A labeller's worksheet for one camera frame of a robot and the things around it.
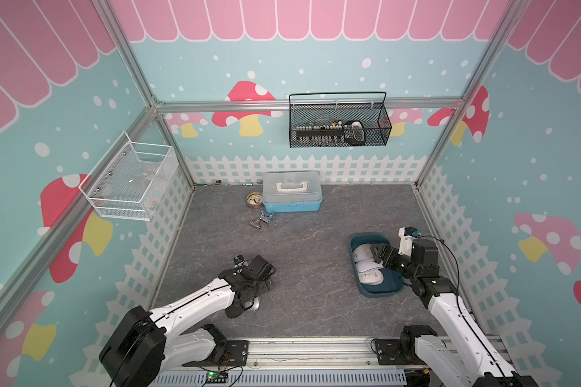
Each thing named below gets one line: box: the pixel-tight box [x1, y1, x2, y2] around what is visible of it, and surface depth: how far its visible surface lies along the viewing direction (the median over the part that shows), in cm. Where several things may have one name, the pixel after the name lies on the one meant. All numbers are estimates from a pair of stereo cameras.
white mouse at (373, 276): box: [358, 268, 385, 285], surface depth 89 cm
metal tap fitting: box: [248, 209, 276, 229], surface depth 108 cm
